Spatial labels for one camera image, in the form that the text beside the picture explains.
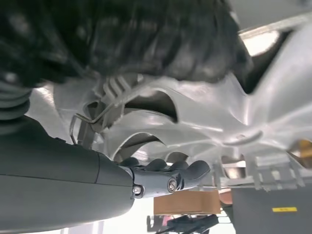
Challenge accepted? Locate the steel workbench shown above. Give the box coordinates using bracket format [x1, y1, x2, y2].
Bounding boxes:
[229, 0, 312, 57]

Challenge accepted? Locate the black handheld device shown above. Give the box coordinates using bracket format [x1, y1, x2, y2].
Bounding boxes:
[146, 214, 220, 234]

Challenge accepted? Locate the grey laptop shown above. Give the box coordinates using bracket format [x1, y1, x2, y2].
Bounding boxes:
[231, 185, 312, 234]

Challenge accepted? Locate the person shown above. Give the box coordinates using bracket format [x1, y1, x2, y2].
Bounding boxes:
[218, 189, 233, 207]

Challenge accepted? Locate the brown cardboard box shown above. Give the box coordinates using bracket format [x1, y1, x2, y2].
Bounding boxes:
[153, 190, 221, 215]

